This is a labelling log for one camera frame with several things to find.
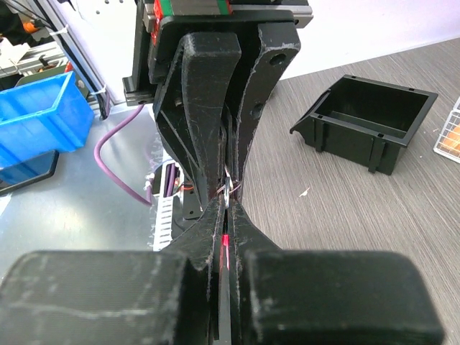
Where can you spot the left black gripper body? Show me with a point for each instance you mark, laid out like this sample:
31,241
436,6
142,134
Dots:
159,26

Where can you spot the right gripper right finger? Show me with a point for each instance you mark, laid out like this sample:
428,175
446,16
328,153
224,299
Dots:
281,296

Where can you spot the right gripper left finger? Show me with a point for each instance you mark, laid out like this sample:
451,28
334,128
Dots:
118,297

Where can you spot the silver keyring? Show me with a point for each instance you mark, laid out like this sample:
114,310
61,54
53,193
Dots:
229,187

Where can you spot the black plastic tray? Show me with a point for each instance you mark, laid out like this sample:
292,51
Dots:
365,121

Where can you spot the blue plastic bin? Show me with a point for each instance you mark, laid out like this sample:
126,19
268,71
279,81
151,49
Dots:
48,114

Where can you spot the white slotted cable duct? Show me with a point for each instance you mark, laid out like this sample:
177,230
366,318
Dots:
163,225

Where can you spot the white wire shelf rack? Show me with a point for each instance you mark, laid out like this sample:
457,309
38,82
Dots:
447,144

